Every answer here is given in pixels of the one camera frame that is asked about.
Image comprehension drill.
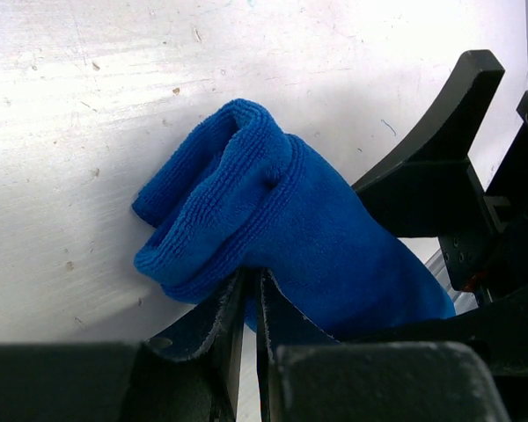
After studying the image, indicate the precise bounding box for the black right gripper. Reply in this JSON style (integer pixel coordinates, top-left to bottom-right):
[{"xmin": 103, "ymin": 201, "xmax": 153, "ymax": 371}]
[{"xmin": 352, "ymin": 49, "xmax": 528, "ymax": 421}]

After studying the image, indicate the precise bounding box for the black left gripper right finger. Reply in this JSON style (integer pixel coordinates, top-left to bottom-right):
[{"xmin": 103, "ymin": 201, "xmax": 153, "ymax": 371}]
[{"xmin": 254, "ymin": 270, "xmax": 510, "ymax": 421}]

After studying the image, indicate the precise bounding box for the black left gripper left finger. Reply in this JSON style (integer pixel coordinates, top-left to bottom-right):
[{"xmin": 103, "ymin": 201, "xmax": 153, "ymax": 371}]
[{"xmin": 0, "ymin": 270, "xmax": 246, "ymax": 421}]

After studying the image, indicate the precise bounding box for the blue microfiber towel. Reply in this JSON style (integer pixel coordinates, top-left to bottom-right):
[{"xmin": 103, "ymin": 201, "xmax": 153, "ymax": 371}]
[{"xmin": 132, "ymin": 99, "xmax": 455, "ymax": 339}]

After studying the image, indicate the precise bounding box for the aluminium mounting rail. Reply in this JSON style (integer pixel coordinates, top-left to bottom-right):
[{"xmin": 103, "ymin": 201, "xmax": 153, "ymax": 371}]
[{"xmin": 425, "ymin": 251, "xmax": 478, "ymax": 315}]

